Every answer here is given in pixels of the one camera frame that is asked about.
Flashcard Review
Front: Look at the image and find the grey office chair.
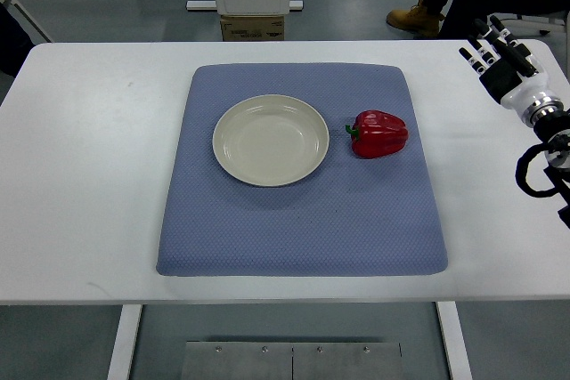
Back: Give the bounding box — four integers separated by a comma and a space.
490, 10, 569, 38

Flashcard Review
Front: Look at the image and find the white base bar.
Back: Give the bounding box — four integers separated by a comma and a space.
185, 0, 305, 12

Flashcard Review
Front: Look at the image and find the red bell pepper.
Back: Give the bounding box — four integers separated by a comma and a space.
345, 109, 409, 158

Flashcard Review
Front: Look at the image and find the white table leg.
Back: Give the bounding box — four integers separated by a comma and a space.
107, 304, 143, 380
436, 301, 473, 380

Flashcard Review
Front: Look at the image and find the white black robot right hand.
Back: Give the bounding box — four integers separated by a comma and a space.
459, 16, 564, 125

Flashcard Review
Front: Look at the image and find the white table leg left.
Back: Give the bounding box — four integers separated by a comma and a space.
107, 304, 143, 380

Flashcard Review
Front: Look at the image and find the white table leg right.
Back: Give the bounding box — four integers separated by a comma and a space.
436, 301, 473, 380

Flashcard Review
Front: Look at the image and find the cardboard box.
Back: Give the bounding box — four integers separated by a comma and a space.
220, 15, 285, 42

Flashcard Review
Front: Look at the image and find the grey metal floor plate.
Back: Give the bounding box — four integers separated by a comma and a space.
181, 341, 405, 379

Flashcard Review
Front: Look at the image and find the tan work boot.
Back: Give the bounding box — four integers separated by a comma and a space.
386, 0, 445, 38

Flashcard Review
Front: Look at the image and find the cream round plate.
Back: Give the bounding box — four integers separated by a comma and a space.
212, 94, 330, 187

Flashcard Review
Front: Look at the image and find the blue textured mat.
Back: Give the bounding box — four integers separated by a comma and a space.
157, 63, 448, 277

